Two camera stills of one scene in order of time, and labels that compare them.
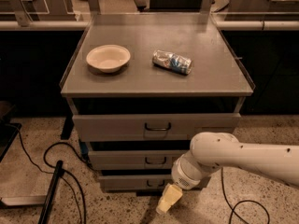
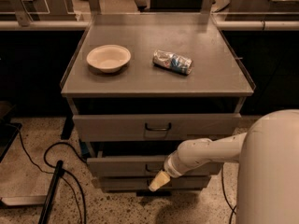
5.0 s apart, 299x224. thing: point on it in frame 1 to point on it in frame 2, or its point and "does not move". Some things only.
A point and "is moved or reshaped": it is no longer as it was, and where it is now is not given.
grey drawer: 141,160 is moved or reshaped
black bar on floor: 48,204 does not move
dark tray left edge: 7,133 does not move
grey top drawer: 151,127 does not move
